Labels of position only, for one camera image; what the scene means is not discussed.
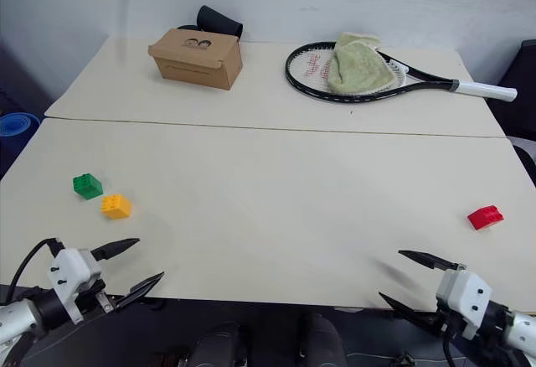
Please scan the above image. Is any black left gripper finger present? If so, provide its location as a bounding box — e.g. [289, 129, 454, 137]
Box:
[113, 271, 166, 313]
[90, 238, 141, 262]

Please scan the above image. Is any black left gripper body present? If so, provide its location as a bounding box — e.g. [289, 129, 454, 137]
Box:
[71, 274, 121, 315]

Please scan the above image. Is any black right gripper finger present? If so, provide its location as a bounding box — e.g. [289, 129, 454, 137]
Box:
[378, 292, 446, 337]
[398, 250, 467, 271]

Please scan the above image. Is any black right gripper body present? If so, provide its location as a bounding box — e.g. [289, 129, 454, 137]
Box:
[430, 298, 464, 339]

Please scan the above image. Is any yellow toy brick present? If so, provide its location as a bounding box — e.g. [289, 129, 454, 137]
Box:
[100, 194, 132, 220]

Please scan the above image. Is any green toy brick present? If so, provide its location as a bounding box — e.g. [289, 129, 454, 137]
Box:
[72, 173, 104, 200]

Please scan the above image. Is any red toy brick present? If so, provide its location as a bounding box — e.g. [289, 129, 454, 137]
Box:
[466, 204, 505, 231]

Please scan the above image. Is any dark rounded shape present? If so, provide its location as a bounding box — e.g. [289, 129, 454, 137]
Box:
[183, 320, 255, 367]
[296, 312, 348, 367]

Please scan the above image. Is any blue rolled mat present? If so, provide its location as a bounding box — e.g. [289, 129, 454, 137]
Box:
[0, 112, 42, 152]

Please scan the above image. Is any black tennis racket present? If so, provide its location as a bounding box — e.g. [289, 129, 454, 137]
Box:
[285, 41, 518, 104]

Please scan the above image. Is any brown cardboard box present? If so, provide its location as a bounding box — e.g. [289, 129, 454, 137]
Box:
[147, 28, 245, 91]

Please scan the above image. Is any light green towel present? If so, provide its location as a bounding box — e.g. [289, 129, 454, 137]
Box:
[327, 32, 397, 94]

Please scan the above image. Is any black rolled mat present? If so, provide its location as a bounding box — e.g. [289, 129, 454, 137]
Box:
[178, 4, 245, 44]

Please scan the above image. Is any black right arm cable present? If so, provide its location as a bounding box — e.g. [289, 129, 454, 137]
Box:
[442, 328, 460, 367]

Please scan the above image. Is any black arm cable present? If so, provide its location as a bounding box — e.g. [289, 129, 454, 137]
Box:
[442, 328, 460, 367]
[8, 237, 64, 295]

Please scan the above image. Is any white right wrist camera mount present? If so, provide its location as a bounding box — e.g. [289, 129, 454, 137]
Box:
[435, 268, 493, 341]

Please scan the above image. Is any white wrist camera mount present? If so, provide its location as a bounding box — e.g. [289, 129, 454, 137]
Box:
[46, 248, 103, 325]
[435, 268, 493, 341]

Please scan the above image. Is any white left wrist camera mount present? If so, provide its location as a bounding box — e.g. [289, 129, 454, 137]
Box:
[46, 248, 103, 325]

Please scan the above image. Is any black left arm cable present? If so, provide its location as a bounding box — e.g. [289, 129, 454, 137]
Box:
[8, 237, 64, 295]

